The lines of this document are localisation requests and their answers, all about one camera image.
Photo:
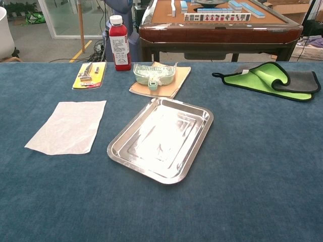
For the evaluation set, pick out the white paper sheet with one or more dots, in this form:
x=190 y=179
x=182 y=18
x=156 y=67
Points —
x=68 y=126

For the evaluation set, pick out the stainless steel tray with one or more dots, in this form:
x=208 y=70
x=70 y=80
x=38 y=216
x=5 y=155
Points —
x=161 y=136

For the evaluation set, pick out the brown paper notebook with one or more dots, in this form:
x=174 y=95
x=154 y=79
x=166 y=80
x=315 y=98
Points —
x=180 y=78

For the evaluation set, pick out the clear green plastic packaged item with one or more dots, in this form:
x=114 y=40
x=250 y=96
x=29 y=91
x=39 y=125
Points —
x=151 y=74

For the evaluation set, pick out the blue robot stand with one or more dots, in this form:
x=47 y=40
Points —
x=135 y=48

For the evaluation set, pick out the yellow blister pack metal tool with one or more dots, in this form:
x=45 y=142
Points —
x=88 y=75

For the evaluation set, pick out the red juice bottle white cap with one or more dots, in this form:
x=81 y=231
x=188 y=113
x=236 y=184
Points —
x=119 y=45

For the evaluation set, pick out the green and grey microfiber cloth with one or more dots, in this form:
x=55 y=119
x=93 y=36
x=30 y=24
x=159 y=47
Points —
x=252 y=80

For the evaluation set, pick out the wooden mahjong table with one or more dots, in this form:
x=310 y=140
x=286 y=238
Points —
x=214 y=35

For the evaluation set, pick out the upright white mahjong tile stack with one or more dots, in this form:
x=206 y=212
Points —
x=173 y=8

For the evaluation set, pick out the small blue mahjong tile stack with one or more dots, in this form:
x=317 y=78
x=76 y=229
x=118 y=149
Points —
x=184 y=6

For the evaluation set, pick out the face-up mahjong tile row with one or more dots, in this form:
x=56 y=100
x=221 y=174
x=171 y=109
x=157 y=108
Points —
x=217 y=17

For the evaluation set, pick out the short blue-backed mahjong tile row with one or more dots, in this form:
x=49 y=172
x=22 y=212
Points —
x=214 y=10

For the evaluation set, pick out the wooden pole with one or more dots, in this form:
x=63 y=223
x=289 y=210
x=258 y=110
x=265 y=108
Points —
x=81 y=27

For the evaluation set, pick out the stacked blue mahjong tile row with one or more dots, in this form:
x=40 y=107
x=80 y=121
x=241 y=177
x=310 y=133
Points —
x=235 y=5

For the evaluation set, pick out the long blue-backed mahjong tile row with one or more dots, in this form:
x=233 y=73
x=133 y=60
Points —
x=253 y=10

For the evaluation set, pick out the white plastic basket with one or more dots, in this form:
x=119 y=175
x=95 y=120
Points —
x=306 y=51

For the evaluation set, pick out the green bag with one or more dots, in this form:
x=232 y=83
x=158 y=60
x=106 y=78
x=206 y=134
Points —
x=35 y=18

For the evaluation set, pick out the cardboard box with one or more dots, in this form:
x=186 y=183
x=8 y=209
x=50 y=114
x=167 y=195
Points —
x=290 y=10

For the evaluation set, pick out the white round chair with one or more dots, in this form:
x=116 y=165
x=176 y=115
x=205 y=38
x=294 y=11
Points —
x=5 y=32

